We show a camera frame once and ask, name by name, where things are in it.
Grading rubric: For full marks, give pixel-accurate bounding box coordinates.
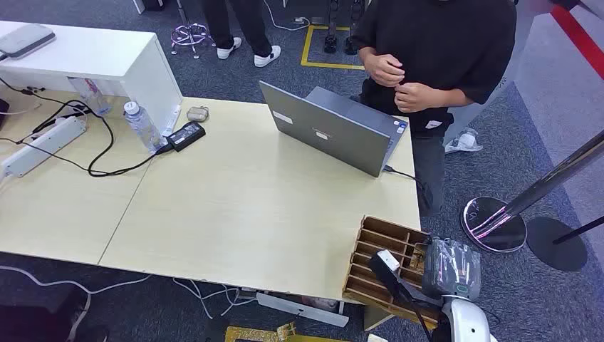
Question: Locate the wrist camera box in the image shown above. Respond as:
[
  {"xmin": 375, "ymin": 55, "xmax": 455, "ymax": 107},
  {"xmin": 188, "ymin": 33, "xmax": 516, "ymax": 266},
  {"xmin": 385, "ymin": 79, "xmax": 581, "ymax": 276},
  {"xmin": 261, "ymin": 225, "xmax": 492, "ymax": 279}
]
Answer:
[{"xmin": 368, "ymin": 249, "xmax": 403, "ymax": 294}]

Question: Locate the black stanchion with round base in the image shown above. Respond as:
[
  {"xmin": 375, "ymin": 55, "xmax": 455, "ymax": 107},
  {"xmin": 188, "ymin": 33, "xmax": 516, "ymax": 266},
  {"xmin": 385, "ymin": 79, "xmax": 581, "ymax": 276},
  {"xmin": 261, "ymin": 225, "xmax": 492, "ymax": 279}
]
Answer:
[{"xmin": 525, "ymin": 216, "xmax": 604, "ymax": 273}]

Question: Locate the grey open laptop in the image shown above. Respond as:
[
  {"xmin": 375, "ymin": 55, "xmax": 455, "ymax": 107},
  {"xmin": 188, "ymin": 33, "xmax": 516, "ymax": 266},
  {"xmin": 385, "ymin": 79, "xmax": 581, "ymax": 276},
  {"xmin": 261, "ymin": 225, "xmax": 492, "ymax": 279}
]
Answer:
[{"xmin": 259, "ymin": 81, "xmax": 410, "ymax": 179}]

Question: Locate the black power cable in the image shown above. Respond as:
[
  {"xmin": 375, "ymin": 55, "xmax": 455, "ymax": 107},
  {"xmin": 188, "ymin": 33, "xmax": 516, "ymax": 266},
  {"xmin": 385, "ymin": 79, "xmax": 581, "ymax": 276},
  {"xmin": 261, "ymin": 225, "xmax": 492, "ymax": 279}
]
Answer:
[{"xmin": 0, "ymin": 78, "xmax": 175, "ymax": 179}]

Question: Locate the black laptop charger cable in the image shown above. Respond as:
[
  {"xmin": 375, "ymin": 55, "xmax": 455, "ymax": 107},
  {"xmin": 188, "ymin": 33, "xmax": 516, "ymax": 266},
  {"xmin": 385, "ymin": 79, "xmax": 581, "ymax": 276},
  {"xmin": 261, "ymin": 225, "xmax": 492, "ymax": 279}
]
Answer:
[{"xmin": 382, "ymin": 165, "xmax": 434, "ymax": 209}]

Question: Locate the person's right hand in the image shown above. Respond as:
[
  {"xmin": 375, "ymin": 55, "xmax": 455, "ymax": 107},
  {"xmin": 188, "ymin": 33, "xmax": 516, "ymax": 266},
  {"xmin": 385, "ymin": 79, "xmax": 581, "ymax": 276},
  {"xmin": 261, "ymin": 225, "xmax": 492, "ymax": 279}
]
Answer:
[{"xmin": 363, "ymin": 53, "xmax": 406, "ymax": 88}]

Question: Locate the wooden slotted card organizer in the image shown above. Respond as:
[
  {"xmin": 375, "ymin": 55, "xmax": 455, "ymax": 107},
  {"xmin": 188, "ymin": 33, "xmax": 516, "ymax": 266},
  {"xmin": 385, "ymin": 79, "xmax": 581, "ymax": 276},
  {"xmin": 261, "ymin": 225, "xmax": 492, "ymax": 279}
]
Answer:
[{"xmin": 342, "ymin": 215, "xmax": 442, "ymax": 331}]

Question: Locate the chrome stanchion with round base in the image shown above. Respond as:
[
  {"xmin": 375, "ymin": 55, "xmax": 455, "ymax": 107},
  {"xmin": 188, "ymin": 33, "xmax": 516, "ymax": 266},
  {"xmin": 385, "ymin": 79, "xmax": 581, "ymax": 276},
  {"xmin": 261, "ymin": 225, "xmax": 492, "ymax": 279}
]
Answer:
[{"xmin": 460, "ymin": 131, "xmax": 604, "ymax": 254}]

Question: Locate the white floor cable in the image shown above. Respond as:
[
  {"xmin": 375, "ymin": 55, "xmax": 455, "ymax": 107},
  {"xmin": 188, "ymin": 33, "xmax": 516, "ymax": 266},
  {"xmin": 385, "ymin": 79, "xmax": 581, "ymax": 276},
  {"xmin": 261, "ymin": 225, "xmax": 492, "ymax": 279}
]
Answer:
[
  {"xmin": 172, "ymin": 277, "xmax": 256, "ymax": 321},
  {"xmin": 0, "ymin": 265, "xmax": 153, "ymax": 342}
]

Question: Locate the black object on floor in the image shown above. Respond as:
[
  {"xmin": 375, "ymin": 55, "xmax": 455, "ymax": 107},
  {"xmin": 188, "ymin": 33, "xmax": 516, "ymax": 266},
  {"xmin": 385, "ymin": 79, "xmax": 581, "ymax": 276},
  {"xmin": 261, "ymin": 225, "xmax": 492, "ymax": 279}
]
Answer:
[{"xmin": 0, "ymin": 286, "xmax": 110, "ymax": 342}]

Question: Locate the grey earbuds case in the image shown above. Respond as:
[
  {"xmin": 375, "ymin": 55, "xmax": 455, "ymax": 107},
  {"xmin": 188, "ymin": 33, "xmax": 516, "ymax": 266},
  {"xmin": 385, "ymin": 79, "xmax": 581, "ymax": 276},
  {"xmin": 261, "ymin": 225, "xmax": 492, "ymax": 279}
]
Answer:
[{"xmin": 186, "ymin": 105, "xmax": 210, "ymax": 123}]

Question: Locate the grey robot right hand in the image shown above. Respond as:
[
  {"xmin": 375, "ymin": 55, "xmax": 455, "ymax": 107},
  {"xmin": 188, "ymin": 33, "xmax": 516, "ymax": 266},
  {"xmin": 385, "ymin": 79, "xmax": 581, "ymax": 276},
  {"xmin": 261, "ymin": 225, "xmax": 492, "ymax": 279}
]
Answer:
[{"xmin": 421, "ymin": 237, "xmax": 483, "ymax": 302}]

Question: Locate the yellow cardboard piece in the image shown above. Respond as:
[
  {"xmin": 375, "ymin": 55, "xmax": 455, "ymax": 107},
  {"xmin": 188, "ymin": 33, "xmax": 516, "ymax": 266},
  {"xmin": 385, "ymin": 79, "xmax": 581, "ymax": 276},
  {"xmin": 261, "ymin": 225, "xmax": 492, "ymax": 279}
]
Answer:
[{"xmin": 224, "ymin": 322, "xmax": 351, "ymax": 342}]

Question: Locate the clear plastic bottle with label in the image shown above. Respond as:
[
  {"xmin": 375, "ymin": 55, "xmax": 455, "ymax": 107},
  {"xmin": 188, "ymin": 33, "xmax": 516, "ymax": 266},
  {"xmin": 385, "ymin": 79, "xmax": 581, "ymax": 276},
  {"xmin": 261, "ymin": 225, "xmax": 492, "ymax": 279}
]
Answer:
[{"xmin": 69, "ymin": 77, "xmax": 113, "ymax": 118}]

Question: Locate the black power adapter brick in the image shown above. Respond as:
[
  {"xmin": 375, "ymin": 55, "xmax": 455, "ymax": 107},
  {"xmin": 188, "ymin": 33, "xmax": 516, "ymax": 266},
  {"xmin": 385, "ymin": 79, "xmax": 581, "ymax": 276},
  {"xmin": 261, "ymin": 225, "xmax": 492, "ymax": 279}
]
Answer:
[{"xmin": 166, "ymin": 120, "xmax": 207, "ymax": 153}]

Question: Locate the black robot leg stand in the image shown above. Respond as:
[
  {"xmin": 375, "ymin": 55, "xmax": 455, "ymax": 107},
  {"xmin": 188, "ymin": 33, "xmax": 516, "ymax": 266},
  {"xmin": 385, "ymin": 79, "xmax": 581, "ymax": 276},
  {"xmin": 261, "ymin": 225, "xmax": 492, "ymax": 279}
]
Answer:
[
  {"xmin": 323, "ymin": 0, "xmax": 340, "ymax": 55},
  {"xmin": 343, "ymin": 0, "xmax": 365, "ymax": 56}
]

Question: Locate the white desk shelf riser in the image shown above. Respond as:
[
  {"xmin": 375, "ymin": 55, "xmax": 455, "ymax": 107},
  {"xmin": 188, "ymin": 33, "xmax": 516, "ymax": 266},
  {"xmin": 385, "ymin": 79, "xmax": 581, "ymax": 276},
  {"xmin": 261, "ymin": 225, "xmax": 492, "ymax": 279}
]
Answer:
[{"xmin": 0, "ymin": 20, "xmax": 184, "ymax": 138}]

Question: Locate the person with white shoes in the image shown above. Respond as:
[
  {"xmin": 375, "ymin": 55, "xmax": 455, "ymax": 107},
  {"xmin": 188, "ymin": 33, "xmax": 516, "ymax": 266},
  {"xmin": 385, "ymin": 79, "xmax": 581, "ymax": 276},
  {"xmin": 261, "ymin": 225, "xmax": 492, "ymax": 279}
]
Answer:
[{"xmin": 202, "ymin": 0, "xmax": 282, "ymax": 68}]

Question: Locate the black robot wrist cable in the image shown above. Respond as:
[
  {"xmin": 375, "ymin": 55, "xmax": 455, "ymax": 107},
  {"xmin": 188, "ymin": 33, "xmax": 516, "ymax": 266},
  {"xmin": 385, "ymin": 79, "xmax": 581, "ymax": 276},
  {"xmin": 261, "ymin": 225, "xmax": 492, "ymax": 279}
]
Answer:
[{"xmin": 398, "ymin": 282, "xmax": 434, "ymax": 342}]

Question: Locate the white crumpled plastic bag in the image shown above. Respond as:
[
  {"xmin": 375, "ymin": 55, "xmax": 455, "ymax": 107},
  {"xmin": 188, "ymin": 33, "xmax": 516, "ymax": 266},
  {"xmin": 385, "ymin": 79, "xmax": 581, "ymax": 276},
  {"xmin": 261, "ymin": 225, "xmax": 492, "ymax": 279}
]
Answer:
[{"xmin": 444, "ymin": 127, "xmax": 484, "ymax": 155}]

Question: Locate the clear bottle with white cap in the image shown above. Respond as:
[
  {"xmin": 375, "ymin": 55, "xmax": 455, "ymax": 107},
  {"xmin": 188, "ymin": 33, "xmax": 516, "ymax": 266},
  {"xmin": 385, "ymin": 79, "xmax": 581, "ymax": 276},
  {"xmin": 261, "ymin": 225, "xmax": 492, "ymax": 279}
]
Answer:
[{"xmin": 123, "ymin": 100, "xmax": 165, "ymax": 155}]

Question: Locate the white metal bar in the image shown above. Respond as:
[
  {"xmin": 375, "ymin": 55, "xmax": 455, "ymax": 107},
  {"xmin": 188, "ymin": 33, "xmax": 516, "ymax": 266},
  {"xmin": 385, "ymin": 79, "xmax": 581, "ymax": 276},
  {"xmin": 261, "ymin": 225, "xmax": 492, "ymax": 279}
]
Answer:
[{"xmin": 256, "ymin": 291, "xmax": 350, "ymax": 328}]

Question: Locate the grey flat device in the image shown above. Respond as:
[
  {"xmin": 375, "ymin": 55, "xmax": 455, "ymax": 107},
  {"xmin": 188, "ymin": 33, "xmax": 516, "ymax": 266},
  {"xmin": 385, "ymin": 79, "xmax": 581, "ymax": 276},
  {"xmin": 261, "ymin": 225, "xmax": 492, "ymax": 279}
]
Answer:
[{"xmin": 0, "ymin": 24, "xmax": 57, "ymax": 61}]

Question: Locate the person's hand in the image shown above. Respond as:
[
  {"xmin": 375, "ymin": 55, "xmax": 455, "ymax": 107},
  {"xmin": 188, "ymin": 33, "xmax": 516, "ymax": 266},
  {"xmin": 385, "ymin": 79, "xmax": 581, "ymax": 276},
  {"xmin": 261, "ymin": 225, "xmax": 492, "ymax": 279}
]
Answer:
[
  {"xmin": 394, "ymin": 81, "xmax": 437, "ymax": 114},
  {"xmin": 363, "ymin": 53, "xmax": 406, "ymax": 88}
]

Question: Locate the white power strip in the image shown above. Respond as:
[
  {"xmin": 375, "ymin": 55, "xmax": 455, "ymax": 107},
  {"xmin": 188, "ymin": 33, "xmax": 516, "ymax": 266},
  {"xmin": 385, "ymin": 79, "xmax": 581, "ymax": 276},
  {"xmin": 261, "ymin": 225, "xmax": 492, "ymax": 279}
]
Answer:
[{"xmin": 1, "ymin": 116, "xmax": 88, "ymax": 179}]

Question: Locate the red barrier belt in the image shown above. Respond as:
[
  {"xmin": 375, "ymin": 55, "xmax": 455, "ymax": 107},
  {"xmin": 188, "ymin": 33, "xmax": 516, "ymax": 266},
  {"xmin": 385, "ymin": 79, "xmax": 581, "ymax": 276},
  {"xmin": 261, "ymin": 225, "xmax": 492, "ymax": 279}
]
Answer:
[{"xmin": 549, "ymin": 4, "xmax": 604, "ymax": 81}]

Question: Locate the white cable with plug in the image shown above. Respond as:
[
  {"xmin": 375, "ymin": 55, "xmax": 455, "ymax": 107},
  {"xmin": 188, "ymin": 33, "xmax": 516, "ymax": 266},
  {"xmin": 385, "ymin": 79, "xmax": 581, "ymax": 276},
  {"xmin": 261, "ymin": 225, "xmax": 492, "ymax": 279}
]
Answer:
[{"xmin": 261, "ymin": 0, "xmax": 311, "ymax": 33}]

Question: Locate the chrome stool base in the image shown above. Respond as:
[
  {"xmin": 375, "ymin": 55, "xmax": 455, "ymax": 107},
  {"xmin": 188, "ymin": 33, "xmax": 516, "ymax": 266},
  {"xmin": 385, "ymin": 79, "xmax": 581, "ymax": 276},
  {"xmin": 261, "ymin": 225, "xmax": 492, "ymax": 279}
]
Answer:
[{"xmin": 170, "ymin": 0, "xmax": 217, "ymax": 61}]

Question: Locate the person's left hand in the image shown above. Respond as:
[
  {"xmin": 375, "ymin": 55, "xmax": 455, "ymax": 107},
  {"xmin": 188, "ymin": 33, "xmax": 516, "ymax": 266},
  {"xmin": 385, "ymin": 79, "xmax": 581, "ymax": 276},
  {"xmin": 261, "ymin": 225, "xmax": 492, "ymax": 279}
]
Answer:
[{"xmin": 394, "ymin": 81, "xmax": 437, "ymax": 114}]

